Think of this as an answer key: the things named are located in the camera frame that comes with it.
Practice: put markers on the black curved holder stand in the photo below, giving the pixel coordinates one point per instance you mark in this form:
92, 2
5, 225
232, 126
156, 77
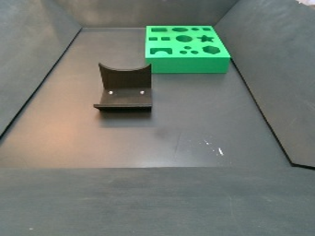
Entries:
127, 89

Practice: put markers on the green shape sorter block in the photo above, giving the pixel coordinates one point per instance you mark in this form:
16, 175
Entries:
186, 50

